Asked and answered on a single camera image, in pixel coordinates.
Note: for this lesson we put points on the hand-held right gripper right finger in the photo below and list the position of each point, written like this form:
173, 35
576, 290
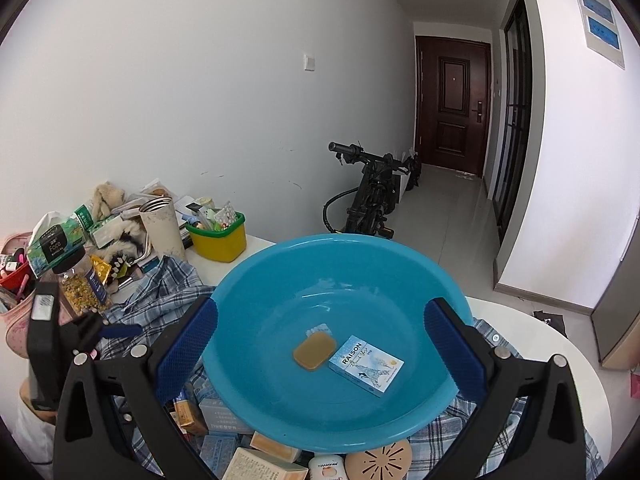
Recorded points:
455, 352

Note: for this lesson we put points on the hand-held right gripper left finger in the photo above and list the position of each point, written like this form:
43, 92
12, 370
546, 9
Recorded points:
187, 347

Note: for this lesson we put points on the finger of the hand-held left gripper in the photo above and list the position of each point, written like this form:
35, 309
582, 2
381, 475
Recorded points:
122, 331

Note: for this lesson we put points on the blue plastic basin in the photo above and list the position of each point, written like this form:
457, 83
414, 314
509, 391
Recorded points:
350, 305

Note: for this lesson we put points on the person's left forearm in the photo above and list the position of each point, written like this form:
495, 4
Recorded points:
32, 440

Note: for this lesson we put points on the pink storage basket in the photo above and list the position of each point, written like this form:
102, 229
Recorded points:
12, 325

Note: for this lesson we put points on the dried flower jar black lid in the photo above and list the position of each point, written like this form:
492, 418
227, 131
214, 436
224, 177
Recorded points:
85, 285

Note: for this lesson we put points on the blue plaid shirt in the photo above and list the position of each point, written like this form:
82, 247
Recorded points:
160, 280

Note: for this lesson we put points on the small orange box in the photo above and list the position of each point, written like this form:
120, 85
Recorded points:
189, 415

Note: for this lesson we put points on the yellow sachet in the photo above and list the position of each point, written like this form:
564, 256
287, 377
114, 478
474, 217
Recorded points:
100, 267

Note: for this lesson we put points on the light blue medicine box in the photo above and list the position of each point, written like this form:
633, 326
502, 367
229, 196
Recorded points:
217, 452
222, 415

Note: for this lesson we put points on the red cup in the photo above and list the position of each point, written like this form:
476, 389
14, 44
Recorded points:
15, 277

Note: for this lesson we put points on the blue white cigarette box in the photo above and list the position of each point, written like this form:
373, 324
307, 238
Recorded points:
365, 366

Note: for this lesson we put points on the black cloth on floor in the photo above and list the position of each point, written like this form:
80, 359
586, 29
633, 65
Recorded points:
550, 321

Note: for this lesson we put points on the green white box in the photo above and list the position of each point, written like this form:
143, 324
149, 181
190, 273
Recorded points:
107, 232

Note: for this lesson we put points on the teal tissue pack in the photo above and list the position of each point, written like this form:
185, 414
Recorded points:
55, 251

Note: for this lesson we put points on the beige tumbler cup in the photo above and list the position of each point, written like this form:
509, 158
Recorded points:
162, 232

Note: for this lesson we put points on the yellow bin green rim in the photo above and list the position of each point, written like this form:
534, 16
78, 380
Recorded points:
220, 245

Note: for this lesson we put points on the tan soap bar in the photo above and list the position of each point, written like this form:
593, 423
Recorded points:
314, 352

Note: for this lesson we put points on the tan perforated round disc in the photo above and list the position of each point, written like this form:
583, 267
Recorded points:
377, 462

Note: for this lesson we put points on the beige plush toy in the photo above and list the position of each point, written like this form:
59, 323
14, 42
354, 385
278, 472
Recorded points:
107, 197

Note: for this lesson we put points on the pill blister pack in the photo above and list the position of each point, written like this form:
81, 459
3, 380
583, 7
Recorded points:
226, 215

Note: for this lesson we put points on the cream cardboard box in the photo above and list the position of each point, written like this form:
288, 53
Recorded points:
260, 467

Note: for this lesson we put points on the white printed box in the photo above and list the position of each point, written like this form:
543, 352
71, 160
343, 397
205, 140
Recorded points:
192, 205

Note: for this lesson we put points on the clear snack packet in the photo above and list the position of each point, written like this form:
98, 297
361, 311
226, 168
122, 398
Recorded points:
156, 190

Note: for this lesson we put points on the grey cabinet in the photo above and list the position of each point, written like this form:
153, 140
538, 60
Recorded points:
620, 310

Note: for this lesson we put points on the small white rounded container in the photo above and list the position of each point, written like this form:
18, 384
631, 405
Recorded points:
326, 470

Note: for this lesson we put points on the black folding electric bike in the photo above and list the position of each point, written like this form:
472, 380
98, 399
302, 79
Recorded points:
372, 195

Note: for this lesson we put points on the black framed glass door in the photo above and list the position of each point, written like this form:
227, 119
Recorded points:
515, 110

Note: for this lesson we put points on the dark brown entrance door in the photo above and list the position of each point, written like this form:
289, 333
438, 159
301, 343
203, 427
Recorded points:
452, 100

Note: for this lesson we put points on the white wall switch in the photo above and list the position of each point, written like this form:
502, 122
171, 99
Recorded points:
309, 61

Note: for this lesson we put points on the white wall board blue sheets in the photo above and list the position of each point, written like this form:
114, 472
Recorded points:
597, 25

